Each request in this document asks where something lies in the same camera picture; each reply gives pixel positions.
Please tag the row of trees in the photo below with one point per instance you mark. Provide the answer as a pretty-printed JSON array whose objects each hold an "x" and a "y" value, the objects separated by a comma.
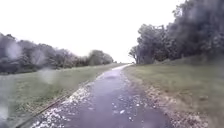
[{"x": 40, "y": 56}]

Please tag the grass field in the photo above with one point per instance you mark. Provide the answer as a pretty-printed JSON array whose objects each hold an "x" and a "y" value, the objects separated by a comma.
[{"x": 36, "y": 85}]

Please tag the wet grey asphalt path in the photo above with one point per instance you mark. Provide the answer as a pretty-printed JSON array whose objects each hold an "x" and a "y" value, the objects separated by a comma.
[{"x": 110, "y": 100}]

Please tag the grass slope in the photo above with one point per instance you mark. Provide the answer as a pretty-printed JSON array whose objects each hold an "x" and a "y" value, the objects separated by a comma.
[{"x": 186, "y": 81}]

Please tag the wood of dark trees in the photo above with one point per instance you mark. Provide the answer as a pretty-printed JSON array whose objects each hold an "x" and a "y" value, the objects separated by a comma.
[{"x": 193, "y": 30}]

